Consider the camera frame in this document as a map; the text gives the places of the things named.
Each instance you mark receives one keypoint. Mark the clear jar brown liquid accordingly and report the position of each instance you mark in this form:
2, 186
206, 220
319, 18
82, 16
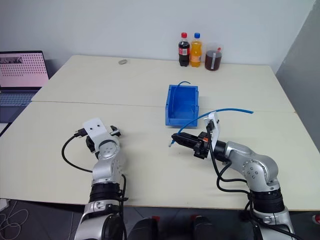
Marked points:
213, 60

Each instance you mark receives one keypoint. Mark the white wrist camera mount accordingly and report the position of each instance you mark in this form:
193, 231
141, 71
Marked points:
96, 130
214, 130

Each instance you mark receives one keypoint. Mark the blue plastic bin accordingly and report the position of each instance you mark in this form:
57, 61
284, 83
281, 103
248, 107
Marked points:
182, 110

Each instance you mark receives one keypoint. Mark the dark rounded shape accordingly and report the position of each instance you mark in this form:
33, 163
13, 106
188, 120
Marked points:
203, 228
145, 229

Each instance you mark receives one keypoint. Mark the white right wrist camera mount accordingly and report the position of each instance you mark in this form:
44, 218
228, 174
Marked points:
214, 130

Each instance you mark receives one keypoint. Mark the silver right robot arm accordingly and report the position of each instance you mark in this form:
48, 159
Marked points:
258, 168

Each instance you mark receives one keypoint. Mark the cola bottle red cap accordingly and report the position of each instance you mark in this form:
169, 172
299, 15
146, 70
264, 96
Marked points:
183, 51

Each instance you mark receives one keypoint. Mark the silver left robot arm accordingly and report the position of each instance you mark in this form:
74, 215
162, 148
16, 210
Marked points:
107, 165

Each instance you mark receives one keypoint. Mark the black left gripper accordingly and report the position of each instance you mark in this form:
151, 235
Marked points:
90, 144

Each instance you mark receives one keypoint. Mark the small grey tape piece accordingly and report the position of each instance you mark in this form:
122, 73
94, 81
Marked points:
122, 61

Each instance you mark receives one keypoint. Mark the small red object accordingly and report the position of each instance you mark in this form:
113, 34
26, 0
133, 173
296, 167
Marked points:
316, 219

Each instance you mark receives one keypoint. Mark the orange soda bottle blue cap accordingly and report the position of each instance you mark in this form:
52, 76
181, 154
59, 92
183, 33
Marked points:
196, 52

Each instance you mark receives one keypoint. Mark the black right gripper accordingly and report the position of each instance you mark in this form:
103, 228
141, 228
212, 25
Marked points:
202, 146

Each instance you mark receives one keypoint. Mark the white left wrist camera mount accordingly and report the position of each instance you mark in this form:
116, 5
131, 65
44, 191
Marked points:
96, 130

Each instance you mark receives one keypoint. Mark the open laptop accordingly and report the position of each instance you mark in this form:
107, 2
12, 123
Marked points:
17, 75

